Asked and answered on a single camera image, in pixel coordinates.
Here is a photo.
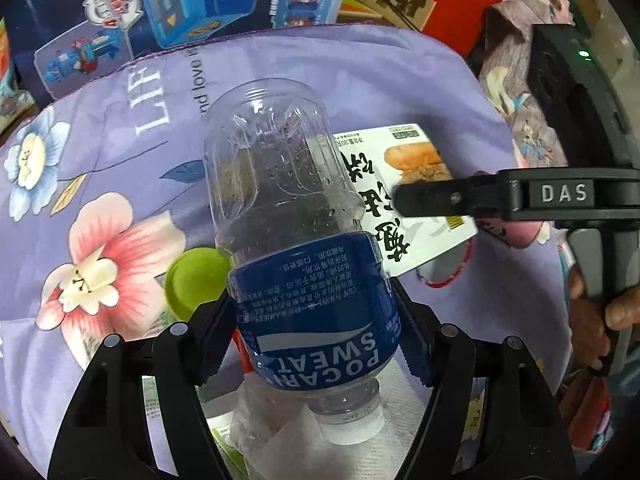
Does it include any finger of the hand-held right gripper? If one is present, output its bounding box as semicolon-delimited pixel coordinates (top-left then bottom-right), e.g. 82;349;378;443
392;172;506;221

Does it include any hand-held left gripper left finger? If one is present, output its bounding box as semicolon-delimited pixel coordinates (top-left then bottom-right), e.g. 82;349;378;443
47;296;241;480

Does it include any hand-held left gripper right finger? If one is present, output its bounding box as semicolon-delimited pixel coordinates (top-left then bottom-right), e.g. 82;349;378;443
386;276;581;480

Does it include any white burger print food package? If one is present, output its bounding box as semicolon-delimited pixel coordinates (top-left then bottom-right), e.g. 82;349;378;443
332;122;478;278

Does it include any clear plastic bottle blue label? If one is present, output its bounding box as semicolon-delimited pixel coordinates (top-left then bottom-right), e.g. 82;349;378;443
202;77;403;446

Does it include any person's right hand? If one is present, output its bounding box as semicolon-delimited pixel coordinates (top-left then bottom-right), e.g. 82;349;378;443
566;265;640;376

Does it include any clear jar with green lid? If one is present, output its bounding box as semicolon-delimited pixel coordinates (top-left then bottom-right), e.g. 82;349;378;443
150;247;233;341

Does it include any white paper napkin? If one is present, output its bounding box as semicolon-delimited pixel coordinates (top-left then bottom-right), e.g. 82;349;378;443
235;360;431;480

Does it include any green and white packet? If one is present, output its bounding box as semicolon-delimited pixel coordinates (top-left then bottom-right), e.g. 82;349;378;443
142;375;251;480

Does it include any purple floral blanket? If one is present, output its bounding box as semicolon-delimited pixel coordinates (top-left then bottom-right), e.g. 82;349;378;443
0;22;576;480

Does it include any patterned floral cloth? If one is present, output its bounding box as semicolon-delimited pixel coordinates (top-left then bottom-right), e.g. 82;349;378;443
477;0;573;171

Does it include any red cardboard box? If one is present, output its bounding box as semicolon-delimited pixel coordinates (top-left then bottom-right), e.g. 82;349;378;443
345;0;531;58

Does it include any colourful puppy print packet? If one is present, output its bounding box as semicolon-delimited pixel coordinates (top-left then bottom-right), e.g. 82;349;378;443
0;17;36;133

